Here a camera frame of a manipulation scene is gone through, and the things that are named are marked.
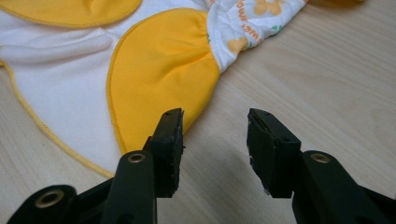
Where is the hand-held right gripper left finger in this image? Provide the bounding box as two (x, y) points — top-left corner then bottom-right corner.
(101, 107), (185, 224)

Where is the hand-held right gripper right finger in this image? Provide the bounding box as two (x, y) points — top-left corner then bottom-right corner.
(246, 107), (390, 224)

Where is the yellow and white baby garment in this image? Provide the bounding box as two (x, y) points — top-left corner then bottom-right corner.
(0, 0), (312, 179)

